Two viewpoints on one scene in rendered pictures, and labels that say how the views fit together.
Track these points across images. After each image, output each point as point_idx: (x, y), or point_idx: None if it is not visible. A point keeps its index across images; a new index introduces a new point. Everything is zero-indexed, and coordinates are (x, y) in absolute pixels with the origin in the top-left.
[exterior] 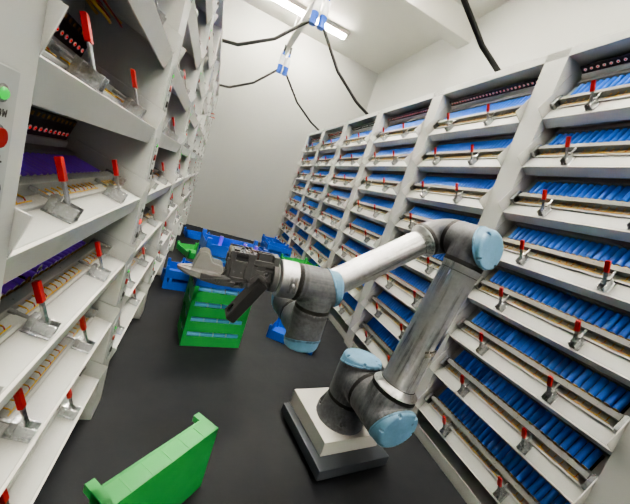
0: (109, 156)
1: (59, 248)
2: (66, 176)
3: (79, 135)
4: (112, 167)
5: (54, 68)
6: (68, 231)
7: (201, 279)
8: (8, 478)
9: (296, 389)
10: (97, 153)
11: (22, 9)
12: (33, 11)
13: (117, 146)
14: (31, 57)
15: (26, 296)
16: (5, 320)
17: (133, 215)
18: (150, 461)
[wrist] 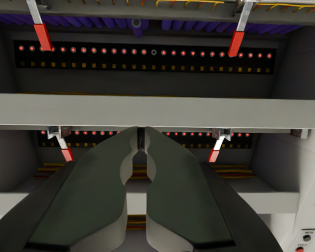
0: None
1: (250, 106)
2: (214, 153)
3: (22, 135)
4: None
5: (282, 212)
6: (252, 127)
7: (207, 167)
8: None
9: None
10: (7, 134)
11: (308, 221)
12: (300, 222)
13: None
14: (303, 211)
15: (203, 16)
16: (234, 0)
17: None
18: None
